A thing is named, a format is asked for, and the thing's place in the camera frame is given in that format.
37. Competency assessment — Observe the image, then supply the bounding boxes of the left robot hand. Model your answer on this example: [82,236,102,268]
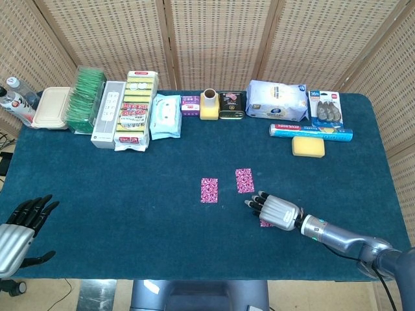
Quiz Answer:
[0,194,61,279]

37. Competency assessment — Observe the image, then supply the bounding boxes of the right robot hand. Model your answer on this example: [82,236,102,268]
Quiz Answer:
[244,190,304,231]

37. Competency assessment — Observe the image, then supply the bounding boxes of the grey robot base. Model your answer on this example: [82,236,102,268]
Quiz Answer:
[129,279,270,311]

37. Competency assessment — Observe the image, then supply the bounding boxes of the black caster wheel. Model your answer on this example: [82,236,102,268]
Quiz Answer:
[0,280,27,297]

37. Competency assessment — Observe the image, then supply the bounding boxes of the yellow scouring sponge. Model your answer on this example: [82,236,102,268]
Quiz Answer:
[291,135,326,159]
[199,102,220,121]

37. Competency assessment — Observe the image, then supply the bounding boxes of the shiny metal table leg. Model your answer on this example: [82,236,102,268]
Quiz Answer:
[78,280,117,311]

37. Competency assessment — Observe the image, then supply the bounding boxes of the white blue tissue pack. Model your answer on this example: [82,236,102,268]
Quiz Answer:
[245,80,309,122]

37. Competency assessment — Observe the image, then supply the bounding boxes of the correction tape blister pack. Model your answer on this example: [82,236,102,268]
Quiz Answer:
[307,90,346,128]

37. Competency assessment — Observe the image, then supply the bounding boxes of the black gold luncheon meat can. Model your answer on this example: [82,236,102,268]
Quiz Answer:
[219,91,246,121]

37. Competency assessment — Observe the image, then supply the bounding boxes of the teal felt table cover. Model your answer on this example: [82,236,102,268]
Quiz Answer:
[0,89,410,282]

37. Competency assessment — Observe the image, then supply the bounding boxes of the cardboard paper tube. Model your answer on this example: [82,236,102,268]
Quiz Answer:
[202,89,217,109]

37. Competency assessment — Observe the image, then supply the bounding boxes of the small purple box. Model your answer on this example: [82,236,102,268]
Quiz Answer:
[180,95,201,117]

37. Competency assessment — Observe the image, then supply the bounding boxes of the white red labelled bottle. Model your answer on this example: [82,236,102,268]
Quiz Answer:
[0,86,37,128]

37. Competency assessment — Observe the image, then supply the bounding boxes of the beige lidded lunch box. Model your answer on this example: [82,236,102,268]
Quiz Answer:
[31,86,73,130]

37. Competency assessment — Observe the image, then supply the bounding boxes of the light blue wet wipes pack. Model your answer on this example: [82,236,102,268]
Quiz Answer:
[149,93,182,141]

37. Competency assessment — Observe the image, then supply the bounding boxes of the clear white-capped water bottle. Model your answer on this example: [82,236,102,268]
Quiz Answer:
[6,76,40,109]

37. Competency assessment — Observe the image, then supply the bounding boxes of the clear box green tea bags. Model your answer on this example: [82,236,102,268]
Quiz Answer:
[65,66,108,135]

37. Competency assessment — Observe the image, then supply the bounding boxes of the white power strip box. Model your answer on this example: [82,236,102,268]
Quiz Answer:
[90,80,126,150]

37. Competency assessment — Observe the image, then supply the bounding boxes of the yellow sponge multipack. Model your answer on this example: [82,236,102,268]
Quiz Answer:
[113,70,160,152]

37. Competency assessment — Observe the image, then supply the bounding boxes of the woven bamboo folding screen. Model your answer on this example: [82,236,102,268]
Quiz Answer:
[0,0,415,311]

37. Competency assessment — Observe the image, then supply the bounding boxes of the black equipment with cables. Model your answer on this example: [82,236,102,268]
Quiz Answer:
[0,131,16,178]

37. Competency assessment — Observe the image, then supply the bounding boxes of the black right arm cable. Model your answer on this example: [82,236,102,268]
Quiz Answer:
[322,242,405,311]

